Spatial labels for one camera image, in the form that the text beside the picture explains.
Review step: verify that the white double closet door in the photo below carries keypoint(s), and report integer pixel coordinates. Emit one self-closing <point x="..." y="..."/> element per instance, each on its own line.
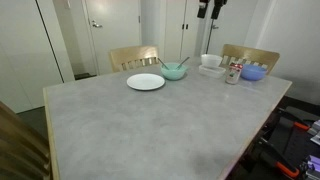
<point x="175" y="33"/>

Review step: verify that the aluminium extrusion rail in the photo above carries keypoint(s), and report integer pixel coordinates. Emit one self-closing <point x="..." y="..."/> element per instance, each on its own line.
<point x="313" y="165"/>

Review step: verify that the wooden slat-back chair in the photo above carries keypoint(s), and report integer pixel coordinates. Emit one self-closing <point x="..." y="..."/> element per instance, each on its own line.
<point x="253" y="53"/>
<point x="133" y="53"/>
<point x="20" y="146"/>

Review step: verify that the white door with dark edge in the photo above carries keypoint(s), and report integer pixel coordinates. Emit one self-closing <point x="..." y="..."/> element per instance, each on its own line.
<point x="233" y="23"/>

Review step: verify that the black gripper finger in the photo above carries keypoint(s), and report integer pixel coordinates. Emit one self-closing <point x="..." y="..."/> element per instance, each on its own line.
<point x="217" y="9"/>
<point x="203" y="8"/>

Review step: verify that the teal bowl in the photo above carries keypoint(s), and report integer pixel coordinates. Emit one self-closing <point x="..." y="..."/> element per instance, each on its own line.
<point x="172" y="74"/>

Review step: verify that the black and orange bar clamp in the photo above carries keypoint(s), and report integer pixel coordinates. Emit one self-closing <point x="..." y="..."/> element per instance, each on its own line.
<point x="301" y="126"/>
<point x="286" y="170"/>

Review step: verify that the metal spoon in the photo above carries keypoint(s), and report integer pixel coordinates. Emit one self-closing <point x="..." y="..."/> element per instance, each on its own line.
<point x="183" y="62"/>
<point x="163" y="63"/>

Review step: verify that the clear plastic food container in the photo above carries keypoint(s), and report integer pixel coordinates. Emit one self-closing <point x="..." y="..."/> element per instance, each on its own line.
<point x="211" y="72"/>

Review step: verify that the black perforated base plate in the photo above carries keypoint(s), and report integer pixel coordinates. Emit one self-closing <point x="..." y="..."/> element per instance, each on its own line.
<point x="293" y="143"/>

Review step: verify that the blue plastic bowl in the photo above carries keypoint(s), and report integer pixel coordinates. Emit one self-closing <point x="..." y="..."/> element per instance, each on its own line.
<point x="253" y="73"/>

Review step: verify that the white bowl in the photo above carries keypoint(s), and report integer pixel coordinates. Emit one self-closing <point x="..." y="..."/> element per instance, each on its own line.
<point x="211" y="60"/>

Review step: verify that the silver and red drink can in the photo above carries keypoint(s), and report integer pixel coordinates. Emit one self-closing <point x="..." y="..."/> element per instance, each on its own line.
<point x="233" y="75"/>

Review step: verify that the white round plate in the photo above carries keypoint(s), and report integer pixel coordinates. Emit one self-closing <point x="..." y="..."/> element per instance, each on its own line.
<point x="145" y="82"/>

